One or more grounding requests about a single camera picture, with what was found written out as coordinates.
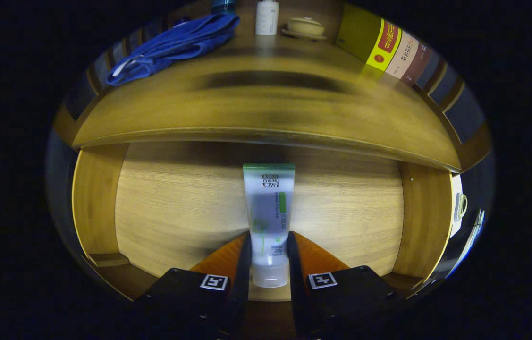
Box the brown book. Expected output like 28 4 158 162
400 42 434 87

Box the teal bottle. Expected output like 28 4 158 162
211 0 236 15

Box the yellow book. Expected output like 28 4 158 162
335 2 403 72

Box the white and green tube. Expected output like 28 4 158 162
243 163 296 289

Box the brown wooden drawer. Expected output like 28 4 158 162
71 141 455 331

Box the beige lidded tea bowl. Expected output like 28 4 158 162
281 17 328 41

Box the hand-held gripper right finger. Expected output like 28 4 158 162
287 231 398 340

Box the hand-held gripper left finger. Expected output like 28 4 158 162
134 231 252 340

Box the orange and cream book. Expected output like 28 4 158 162
385 31 420 80

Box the blue folded towel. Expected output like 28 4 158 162
105 13 241 86

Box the white pump bottle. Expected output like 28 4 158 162
255 0 279 36

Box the wooden countertop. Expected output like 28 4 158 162
72 28 463 173

